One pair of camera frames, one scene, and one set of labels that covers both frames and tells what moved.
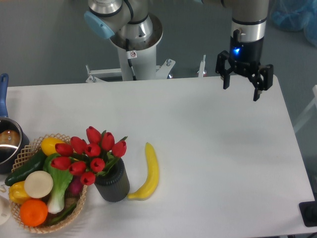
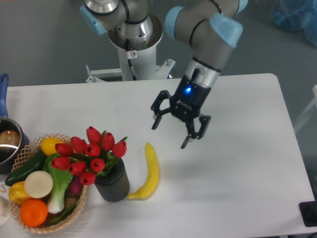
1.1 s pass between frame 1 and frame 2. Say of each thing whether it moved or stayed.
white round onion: stayed
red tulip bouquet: stayed
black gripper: moved
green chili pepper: stayed
